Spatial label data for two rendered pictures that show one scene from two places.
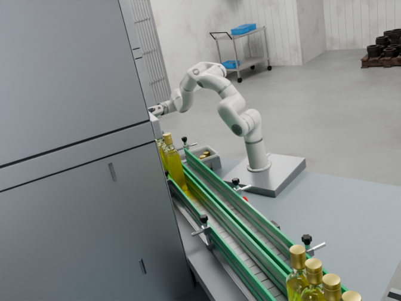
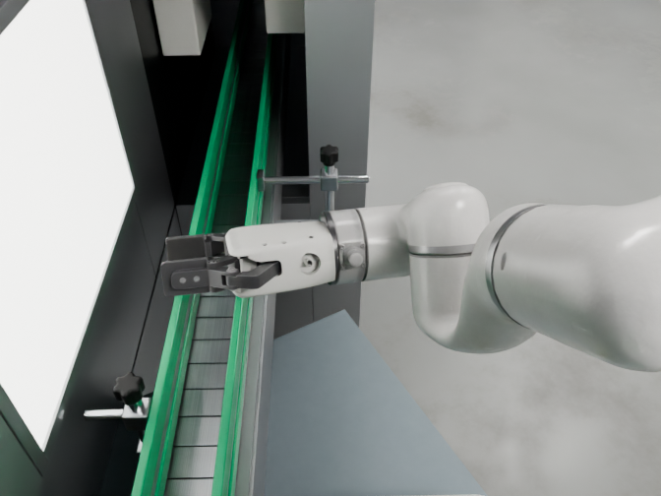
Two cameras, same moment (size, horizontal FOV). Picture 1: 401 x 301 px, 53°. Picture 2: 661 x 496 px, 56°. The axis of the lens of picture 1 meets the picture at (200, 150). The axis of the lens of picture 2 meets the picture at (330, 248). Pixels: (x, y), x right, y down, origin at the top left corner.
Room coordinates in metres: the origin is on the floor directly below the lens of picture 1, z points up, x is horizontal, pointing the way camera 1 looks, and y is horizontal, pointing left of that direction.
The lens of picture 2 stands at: (1.85, 0.05, 1.52)
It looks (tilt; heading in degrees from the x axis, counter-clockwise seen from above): 43 degrees down; 16
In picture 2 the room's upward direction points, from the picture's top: straight up
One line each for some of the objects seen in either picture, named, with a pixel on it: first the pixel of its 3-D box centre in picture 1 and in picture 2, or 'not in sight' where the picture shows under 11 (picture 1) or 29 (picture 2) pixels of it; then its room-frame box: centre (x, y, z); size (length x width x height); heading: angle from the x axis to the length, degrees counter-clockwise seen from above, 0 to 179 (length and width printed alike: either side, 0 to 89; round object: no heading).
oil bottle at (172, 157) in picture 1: (175, 169); not in sight; (1.64, 0.13, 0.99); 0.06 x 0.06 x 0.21; 17
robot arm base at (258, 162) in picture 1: (258, 151); not in sight; (1.89, -0.29, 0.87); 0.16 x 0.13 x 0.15; 133
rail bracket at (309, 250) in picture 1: (314, 251); not in sight; (0.96, -0.27, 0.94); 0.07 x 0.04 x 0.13; 107
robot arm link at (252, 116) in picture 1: (249, 126); not in sight; (1.87, -0.27, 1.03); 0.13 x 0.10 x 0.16; 136
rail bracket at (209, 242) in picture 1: (201, 234); not in sight; (1.17, 0.06, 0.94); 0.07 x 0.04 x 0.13; 107
